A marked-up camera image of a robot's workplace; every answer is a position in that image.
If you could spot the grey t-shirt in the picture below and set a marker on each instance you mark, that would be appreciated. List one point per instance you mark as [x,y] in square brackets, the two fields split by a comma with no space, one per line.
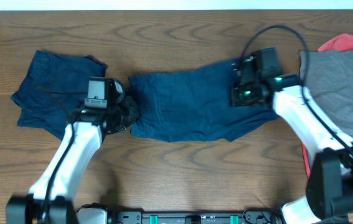
[341,90]

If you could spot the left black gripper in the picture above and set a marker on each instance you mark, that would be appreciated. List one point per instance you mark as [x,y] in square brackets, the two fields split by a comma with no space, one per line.
[134,113]

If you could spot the navy blue denim shorts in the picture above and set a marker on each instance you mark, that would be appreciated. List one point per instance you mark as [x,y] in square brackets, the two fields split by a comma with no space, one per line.
[193,105]

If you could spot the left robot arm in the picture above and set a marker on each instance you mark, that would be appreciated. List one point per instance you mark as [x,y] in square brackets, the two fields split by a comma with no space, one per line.
[50,199]

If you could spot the folded navy shorts left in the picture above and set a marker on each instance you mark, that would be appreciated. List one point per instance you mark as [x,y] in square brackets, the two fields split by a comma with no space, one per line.
[54,80]

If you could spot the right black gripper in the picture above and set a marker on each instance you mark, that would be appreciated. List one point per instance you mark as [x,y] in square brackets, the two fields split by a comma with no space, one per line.
[235,99]

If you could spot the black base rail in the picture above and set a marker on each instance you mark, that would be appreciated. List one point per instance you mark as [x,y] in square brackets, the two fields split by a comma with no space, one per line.
[191,217]

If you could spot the red garment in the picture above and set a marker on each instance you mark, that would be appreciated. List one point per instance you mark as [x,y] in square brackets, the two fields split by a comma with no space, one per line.
[345,42]

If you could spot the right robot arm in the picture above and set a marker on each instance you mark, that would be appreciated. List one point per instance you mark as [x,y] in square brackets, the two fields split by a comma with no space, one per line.
[329,190]

